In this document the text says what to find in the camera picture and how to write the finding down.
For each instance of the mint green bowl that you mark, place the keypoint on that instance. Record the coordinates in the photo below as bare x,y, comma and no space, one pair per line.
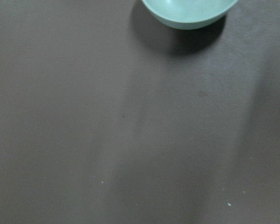
188,14

